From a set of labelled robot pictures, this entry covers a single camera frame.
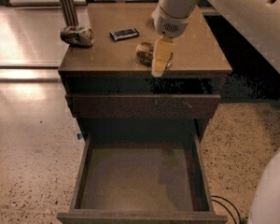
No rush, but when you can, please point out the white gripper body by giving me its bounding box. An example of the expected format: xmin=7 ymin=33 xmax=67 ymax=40
xmin=152 ymin=4 xmax=190 ymax=38

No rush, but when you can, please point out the brown wooden drawer cabinet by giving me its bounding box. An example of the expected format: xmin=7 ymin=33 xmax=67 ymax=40
xmin=59 ymin=3 xmax=231 ymax=142

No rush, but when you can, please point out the metal vertical post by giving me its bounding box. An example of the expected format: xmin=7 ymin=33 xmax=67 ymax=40
xmin=59 ymin=0 xmax=78 ymax=26

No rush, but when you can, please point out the blue tape piece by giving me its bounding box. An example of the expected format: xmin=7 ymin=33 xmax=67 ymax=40
xmin=77 ymin=133 xmax=83 ymax=140

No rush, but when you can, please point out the top wooden drawer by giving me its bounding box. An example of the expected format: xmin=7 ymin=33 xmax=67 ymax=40
xmin=65 ymin=93 xmax=220 ymax=119

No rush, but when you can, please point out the black snack bar wrapper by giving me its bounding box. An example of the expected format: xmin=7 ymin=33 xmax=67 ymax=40
xmin=109 ymin=29 xmax=139 ymax=42

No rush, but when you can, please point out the black floor cable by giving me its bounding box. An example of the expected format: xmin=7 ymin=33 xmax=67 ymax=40
xmin=210 ymin=195 xmax=243 ymax=224

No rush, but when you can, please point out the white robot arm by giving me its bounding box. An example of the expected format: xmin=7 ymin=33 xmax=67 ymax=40
xmin=152 ymin=0 xmax=280 ymax=224

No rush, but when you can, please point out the orange soda can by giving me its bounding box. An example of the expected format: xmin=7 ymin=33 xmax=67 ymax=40
xmin=136 ymin=42 xmax=154 ymax=67

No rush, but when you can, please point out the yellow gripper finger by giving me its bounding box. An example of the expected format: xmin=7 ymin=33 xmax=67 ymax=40
xmin=151 ymin=36 xmax=175 ymax=77

